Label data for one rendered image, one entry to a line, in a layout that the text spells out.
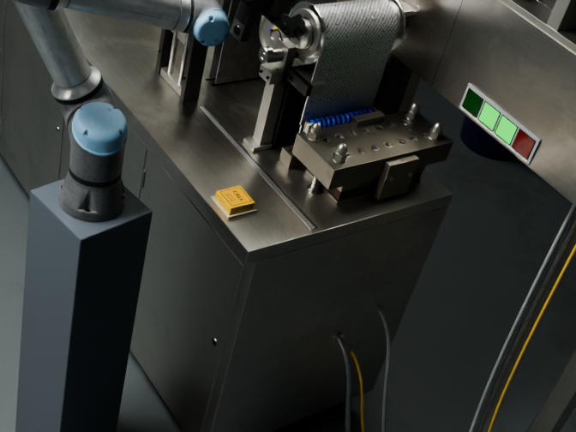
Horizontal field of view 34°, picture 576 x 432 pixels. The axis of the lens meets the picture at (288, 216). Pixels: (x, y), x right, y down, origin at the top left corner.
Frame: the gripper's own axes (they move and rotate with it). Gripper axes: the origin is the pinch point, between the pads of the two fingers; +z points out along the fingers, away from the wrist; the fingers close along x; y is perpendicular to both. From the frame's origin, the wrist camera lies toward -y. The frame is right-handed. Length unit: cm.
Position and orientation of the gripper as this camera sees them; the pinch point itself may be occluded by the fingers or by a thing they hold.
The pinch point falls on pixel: (287, 34)
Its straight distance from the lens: 229.7
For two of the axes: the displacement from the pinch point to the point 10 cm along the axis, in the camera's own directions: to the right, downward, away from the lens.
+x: -5.5, -6.1, 5.7
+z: 4.8, 3.3, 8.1
